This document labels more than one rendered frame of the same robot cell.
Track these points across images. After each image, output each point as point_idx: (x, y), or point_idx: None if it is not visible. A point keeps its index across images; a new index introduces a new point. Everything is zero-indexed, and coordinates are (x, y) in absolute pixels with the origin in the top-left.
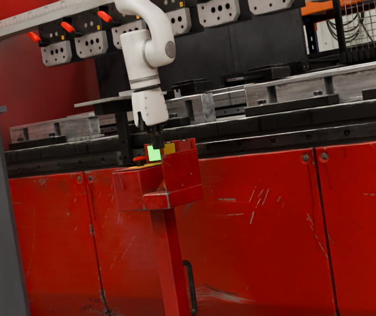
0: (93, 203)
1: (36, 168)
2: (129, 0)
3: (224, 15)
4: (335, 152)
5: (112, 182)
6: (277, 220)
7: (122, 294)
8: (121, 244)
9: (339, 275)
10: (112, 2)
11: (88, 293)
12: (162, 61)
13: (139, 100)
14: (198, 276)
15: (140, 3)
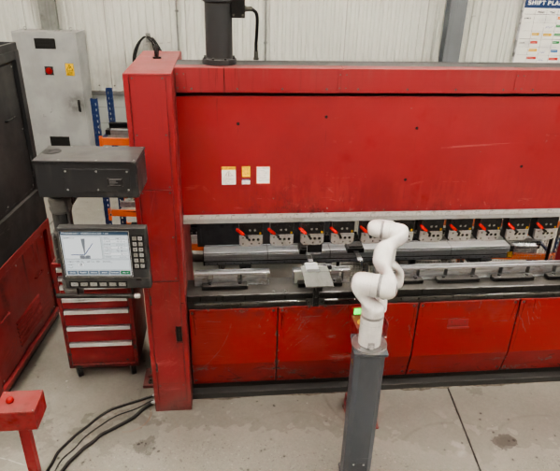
0: (281, 321)
1: (238, 305)
2: (394, 264)
3: (376, 240)
4: (428, 304)
5: (298, 312)
6: (394, 327)
7: (292, 360)
8: (297, 339)
9: (416, 345)
10: (305, 221)
11: (265, 361)
12: (399, 288)
13: (385, 303)
14: (343, 349)
15: (397, 265)
